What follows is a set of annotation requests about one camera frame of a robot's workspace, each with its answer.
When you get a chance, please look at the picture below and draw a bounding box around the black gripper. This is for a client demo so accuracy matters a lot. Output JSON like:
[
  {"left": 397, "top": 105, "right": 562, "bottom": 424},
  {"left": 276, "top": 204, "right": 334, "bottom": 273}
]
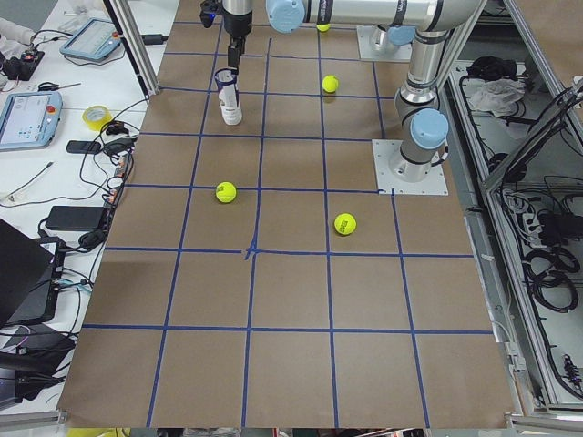
[{"left": 199, "top": 0, "right": 252, "bottom": 75}]

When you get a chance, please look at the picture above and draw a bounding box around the tennis ball can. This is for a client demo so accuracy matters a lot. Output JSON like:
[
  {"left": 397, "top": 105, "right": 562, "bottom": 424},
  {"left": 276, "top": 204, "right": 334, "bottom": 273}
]
[{"left": 214, "top": 67, "right": 242, "bottom": 126}]

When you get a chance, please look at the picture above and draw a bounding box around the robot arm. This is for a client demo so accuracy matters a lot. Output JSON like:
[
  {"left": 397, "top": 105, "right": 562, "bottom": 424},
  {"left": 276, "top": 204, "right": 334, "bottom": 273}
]
[{"left": 264, "top": 0, "right": 485, "bottom": 183}]

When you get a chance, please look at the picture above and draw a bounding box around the Wilson tennis ball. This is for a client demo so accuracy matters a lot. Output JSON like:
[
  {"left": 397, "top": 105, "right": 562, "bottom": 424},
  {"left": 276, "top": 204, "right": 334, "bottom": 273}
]
[{"left": 322, "top": 75, "right": 340, "bottom": 94}]

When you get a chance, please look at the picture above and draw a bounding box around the middle tennis ball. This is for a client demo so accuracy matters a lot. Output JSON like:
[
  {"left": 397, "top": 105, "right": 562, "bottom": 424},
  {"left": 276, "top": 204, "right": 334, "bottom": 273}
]
[{"left": 215, "top": 181, "right": 237, "bottom": 204}]

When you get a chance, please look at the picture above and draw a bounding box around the Roland Garros tennis ball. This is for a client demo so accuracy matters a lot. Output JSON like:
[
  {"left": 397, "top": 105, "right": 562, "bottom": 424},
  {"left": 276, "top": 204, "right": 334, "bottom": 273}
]
[{"left": 333, "top": 212, "right": 357, "bottom": 236}]

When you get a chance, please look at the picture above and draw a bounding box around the blue teach pendant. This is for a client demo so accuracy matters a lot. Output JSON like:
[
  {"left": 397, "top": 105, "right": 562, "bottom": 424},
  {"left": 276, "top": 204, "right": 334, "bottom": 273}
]
[
  {"left": 59, "top": 18, "right": 121, "bottom": 63},
  {"left": 1, "top": 91, "right": 63, "bottom": 151}
]

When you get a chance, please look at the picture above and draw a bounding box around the yellow tape roll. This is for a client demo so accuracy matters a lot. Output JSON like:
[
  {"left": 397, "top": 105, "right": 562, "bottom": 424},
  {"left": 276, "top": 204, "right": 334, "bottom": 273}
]
[{"left": 82, "top": 105, "right": 113, "bottom": 132}]

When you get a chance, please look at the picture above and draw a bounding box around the black phone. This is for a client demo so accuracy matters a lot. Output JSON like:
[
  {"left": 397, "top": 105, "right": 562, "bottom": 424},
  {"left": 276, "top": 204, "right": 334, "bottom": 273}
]
[{"left": 66, "top": 140, "right": 101, "bottom": 155}]

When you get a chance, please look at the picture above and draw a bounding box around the black power brick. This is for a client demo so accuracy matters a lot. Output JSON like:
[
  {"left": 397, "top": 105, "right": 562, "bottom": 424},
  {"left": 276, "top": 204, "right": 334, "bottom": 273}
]
[{"left": 46, "top": 206, "right": 106, "bottom": 231}]

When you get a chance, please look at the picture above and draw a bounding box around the black laptop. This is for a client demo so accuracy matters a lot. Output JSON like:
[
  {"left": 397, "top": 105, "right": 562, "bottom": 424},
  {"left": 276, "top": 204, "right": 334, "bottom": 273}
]
[{"left": 1, "top": 220, "right": 65, "bottom": 327}]

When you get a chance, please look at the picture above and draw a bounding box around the aluminium frame post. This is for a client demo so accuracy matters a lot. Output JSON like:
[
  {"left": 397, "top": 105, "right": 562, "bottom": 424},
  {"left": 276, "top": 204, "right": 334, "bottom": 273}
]
[{"left": 103, "top": 0, "right": 159, "bottom": 98}]

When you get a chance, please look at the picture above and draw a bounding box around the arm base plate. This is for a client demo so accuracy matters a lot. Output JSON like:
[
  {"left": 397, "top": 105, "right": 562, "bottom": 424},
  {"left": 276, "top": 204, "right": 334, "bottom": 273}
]
[
  {"left": 356, "top": 25, "right": 416, "bottom": 63},
  {"left": 372, "top": 139, "right": 448, "bottom": 196}
]

